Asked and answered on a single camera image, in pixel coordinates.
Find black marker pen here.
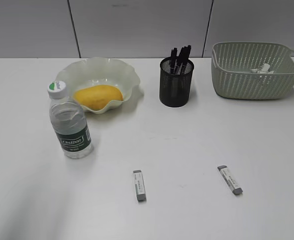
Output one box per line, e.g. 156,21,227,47
174,46,186,75
170,47,178,75
180,45,192,75

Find clear water bottle green label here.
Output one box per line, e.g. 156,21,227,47
47,80,94,159

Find white waste paper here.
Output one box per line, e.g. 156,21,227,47
250,63,275,74

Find black mesh pen holder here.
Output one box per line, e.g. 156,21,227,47
159,57,195,108

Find yellow mango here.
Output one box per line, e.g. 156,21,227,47
73,85,123,111

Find green plastic woven basket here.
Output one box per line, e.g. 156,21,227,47
211,41,294,100

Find pale green wavy plate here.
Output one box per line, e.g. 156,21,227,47
56,57,141,115

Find grey white eraser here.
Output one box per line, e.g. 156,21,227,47
133,169,147,202
217,165,243,196

